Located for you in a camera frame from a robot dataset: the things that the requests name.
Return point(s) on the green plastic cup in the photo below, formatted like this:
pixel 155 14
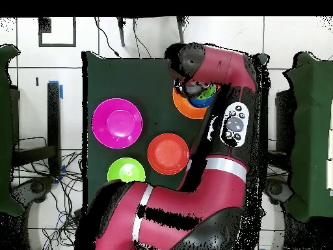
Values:
pixel 208 92

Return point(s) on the dark green table cloth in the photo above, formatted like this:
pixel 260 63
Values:
pixel 117 78

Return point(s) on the green plastic bowl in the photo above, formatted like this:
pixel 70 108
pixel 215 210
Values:
pixel 126 172

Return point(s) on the neighbouring green table cloth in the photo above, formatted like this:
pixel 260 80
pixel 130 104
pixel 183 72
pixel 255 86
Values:
pixel 5 130
pixel 312 104

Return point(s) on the red-orange plastic bowl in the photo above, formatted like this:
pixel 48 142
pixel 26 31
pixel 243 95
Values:
pixel 167 153

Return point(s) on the large orange plastic bowl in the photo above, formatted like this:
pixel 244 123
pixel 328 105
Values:
pixel 184 109

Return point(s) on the blue tape strip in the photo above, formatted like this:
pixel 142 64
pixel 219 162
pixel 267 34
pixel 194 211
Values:
pixel 61 92

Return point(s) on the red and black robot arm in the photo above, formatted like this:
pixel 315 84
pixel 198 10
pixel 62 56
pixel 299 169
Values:
pixel 208 203

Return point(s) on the large pink plastic bowl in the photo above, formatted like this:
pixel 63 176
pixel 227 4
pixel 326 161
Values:
pixel 117 123

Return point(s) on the black metal stand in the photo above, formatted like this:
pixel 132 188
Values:
pixel 53 117
pixel 283 117

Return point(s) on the black tripod leg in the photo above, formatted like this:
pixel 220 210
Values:
pixel 180 28
pixel 121 33

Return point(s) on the small blue plastic bowl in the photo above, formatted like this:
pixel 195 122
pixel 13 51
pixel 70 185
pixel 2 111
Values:
pixel 201 102

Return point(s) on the black square floor frame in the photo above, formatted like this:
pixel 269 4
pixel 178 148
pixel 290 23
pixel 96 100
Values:
pixel 44 26

